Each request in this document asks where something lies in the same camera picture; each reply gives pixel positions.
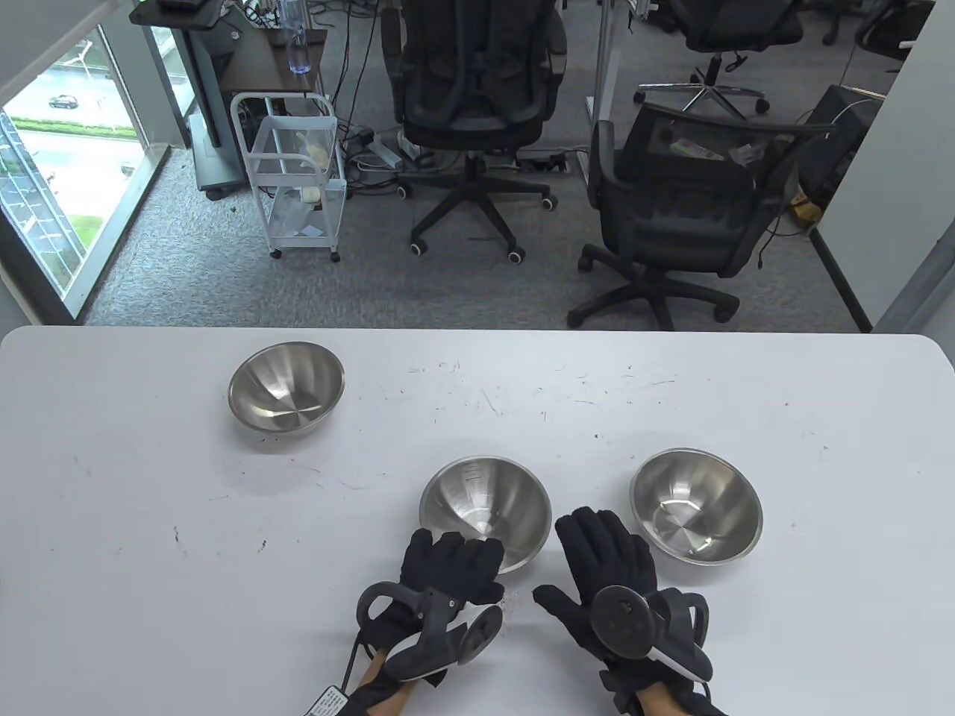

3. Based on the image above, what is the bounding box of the person's right forearm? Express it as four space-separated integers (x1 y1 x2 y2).
633 685 728 716

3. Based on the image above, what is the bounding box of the black mesh office chair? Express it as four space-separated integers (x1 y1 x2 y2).
567 101 833 332

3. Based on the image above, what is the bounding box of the white desk leg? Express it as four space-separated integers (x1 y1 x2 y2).
585 0 626 126

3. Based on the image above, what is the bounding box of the person's left forearm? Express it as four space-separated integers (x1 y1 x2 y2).
347 656 420 716

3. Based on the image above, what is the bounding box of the person's left hand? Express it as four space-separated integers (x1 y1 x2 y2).
364 527 506 687

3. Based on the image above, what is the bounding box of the grey ring controller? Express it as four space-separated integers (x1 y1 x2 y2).
591 585 714 682
356 582 505 684

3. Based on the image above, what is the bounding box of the grey pedestal stand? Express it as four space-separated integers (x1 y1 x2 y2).
128 0 248 200

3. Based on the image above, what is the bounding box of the window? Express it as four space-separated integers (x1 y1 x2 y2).
0 21 163 320

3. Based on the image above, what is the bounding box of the black high-back office chair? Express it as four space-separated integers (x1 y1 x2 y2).
380 0 569 264

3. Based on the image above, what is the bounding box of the black computer tower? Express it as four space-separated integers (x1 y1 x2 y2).
800 84 883 211

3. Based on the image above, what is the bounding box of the white cable tag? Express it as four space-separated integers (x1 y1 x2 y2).
304 684 351 716

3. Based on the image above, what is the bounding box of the clear water bottle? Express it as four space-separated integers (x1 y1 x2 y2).
281 0 311 75

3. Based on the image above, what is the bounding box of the person's right hand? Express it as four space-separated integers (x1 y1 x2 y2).
532 507 711 711

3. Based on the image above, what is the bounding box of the white rolling cart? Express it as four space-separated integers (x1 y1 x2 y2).
229 92 348 263

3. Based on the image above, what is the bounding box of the green and white packet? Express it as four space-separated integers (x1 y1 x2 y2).
667 134 726 163

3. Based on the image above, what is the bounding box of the brown side table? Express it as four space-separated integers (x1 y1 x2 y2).
219 28 330 98

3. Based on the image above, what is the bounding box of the steel mixing bowl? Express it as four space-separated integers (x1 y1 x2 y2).
419 456 554 576
630 447 764 566
228 342 346 438

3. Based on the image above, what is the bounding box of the black chair with chrome base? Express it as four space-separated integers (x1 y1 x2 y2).
633 0 806 115

